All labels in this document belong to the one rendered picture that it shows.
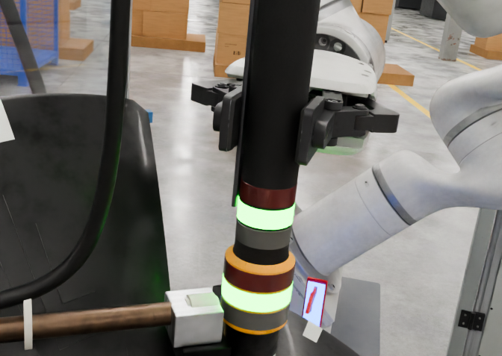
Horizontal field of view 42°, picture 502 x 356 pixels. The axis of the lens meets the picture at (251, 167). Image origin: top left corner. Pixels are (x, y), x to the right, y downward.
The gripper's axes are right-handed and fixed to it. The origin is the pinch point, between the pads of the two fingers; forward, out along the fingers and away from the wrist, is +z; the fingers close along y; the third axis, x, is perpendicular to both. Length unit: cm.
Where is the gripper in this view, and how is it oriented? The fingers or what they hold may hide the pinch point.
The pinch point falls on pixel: (272, 124)
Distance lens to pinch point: 37.3
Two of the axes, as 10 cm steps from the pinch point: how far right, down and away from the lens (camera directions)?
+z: -2.6, 2.8, -9.2
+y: -9.6, -1.7, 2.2
